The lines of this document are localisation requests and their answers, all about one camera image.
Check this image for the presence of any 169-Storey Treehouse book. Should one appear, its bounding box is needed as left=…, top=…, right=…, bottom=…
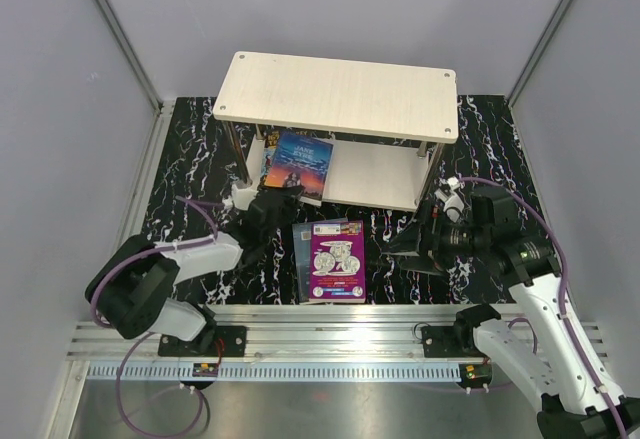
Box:
left=258, top=127, right=314, bottom=188

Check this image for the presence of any Jane Eyre book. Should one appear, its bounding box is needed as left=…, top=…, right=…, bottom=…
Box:
left=260, top=131, right=333, bottom=207

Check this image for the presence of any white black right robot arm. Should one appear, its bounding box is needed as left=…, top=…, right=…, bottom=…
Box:
left=385, top=187, right=639, bottom=438

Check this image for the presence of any slotted white cable duct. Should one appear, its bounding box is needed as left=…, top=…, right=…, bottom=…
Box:
left=87, top=360, right=461, bottom=383

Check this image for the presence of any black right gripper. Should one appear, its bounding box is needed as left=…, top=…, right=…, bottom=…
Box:
left=381, top=199, right=490, bottom=276

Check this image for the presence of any aluminium mounting rail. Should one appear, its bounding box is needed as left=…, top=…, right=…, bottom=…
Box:
left=64, top=302, right=609, bottom=363

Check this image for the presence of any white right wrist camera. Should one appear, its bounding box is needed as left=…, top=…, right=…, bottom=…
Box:
left=434, top=177, right=464, bottom=223

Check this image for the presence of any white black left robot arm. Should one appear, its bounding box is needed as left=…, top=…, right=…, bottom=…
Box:
left=85, top=186, right=303, bottom=356

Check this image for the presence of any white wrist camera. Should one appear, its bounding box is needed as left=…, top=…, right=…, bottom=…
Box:
left=434, top=177, right=464, bottom=223
left=222, top=183, right=259, bottom=211

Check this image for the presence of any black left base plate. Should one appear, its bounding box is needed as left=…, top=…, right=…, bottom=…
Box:
left=158, top=325, right=248, bottom=358

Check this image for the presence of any dark blue book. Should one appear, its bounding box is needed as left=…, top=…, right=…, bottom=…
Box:
left=293, top=217, right=350, bottom=303

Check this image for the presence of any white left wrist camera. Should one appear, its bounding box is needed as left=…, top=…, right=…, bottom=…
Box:
left=222, top=183, right=259, bottom=211

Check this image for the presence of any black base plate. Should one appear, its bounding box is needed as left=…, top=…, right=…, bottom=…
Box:
left=158, top=325, right=248, bottom=358
left=420, top=325, right=485, bottom=359

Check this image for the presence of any purple puzzle book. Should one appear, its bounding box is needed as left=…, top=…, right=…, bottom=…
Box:
left=309, top=221, right=366, bottom=304

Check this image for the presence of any black marble pattern mat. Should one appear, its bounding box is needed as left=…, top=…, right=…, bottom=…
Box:
left=141, top=95, right=544, bottom=306

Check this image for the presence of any two-tier light wooden shelf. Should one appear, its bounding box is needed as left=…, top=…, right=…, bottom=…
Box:
left=213, top=51, right=459, bottom=211

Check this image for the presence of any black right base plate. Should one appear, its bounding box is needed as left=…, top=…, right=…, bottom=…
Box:
left=420, top=325, right=485, bottom=359

